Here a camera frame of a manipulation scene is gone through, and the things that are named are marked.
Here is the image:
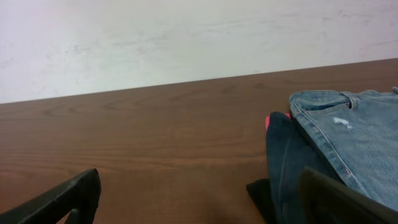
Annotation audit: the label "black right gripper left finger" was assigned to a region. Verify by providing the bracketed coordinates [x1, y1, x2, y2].
[1, 169, 101, 224]

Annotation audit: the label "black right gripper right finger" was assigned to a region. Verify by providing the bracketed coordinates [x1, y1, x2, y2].
[298, 167, 397, 224]

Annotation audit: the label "light blue denim jeans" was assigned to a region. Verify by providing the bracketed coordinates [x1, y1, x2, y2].
[289, 87, 397, 210]

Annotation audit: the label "dark navy garment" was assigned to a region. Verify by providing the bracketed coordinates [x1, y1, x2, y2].
[266, 112, 342, 224]

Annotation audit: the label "black cloth piece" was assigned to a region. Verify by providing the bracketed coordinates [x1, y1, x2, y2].
[246, 179, 277, 224]

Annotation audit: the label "red pink garment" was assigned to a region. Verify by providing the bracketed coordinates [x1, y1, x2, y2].
[265, 113, 291, 131]

